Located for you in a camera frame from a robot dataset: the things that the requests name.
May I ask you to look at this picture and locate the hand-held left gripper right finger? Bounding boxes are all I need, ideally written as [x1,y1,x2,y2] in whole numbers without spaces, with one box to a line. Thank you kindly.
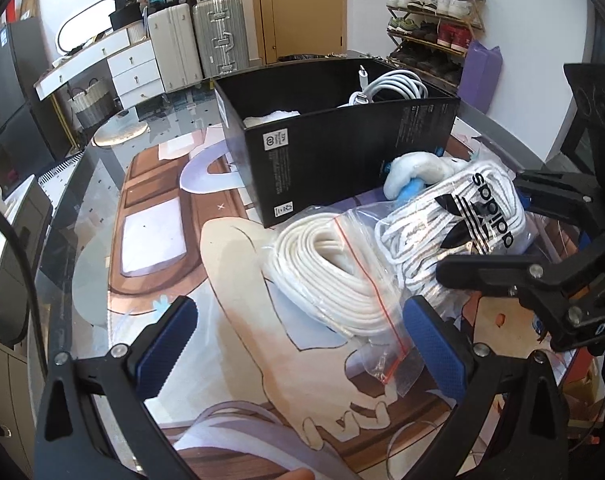
[403,295,571,480]

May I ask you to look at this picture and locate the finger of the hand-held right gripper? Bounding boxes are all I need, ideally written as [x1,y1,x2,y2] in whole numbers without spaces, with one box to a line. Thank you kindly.
[435,239,605,332]
[513,169,605,233]

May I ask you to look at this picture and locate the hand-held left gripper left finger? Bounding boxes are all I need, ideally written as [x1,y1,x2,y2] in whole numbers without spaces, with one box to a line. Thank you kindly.
[32,295,199,480]

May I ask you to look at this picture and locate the bag of striped white laces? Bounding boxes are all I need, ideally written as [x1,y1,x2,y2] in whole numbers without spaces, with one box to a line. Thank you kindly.
[375,162,538,306]

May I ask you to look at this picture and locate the white blue plush toy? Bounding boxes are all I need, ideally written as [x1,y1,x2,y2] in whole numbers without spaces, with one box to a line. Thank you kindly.
[383,150,471,201]

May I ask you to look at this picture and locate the white rope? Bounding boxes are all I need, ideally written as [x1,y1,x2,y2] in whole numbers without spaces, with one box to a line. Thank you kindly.
[265,205,428,396]

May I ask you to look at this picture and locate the black cardboard box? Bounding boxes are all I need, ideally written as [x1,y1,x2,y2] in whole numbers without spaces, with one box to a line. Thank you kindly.
[212,57,461,229]

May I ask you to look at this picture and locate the white cable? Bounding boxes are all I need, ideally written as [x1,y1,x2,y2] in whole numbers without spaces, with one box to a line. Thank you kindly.
[340,65,429,108]

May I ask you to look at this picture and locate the white foam block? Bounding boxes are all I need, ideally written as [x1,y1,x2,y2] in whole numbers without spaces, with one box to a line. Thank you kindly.
[242,109,300,128]

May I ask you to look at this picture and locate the printed cartoon table mat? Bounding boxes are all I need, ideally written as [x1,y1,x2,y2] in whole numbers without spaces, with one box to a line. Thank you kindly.
[110,110,598,480]

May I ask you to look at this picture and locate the purple bag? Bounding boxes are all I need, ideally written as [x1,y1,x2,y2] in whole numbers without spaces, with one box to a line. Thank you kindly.
[455,39,503,116]

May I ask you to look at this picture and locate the wooden shoe rack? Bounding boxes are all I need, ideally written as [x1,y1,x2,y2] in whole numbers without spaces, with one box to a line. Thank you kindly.
[381,0,486,86]

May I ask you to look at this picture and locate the shoe rack with shoes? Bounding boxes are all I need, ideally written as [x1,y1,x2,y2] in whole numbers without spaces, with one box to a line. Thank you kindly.
[381,0,483,83]

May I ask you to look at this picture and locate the round beige cushion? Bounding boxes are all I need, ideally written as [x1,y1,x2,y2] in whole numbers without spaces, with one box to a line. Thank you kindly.
[92,120,149,147]

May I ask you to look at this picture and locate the woven basket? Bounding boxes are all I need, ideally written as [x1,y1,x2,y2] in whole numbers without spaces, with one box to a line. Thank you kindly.
[66,79,119,128]

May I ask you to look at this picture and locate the scattered dark shoes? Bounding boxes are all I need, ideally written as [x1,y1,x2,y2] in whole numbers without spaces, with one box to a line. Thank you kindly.
[277,51,348,62]

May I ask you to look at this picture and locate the white drawer dresser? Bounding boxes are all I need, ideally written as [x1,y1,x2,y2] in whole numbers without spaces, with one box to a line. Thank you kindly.
[35,25,166,111]

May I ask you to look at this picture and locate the white suitcase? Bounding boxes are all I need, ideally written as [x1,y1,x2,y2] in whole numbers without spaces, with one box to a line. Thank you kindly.
[146,2,203,93]

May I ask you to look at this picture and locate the dark grey fridge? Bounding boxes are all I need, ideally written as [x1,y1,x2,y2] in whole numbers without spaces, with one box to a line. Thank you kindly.
[0,20,58,181]

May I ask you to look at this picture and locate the silver suitcase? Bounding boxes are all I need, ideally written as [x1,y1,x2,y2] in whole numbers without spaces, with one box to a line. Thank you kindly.
[191,0,250,80]

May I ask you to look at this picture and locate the tan wooden door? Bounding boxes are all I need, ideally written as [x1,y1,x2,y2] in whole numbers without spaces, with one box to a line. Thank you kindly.
[250,0,348,65]

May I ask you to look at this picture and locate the oval mirror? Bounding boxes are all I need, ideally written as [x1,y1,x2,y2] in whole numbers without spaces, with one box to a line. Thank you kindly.
[56,0,116,53]

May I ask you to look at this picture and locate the black bag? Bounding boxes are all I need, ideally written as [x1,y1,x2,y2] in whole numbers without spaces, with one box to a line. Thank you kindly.
[107,0,146,31]

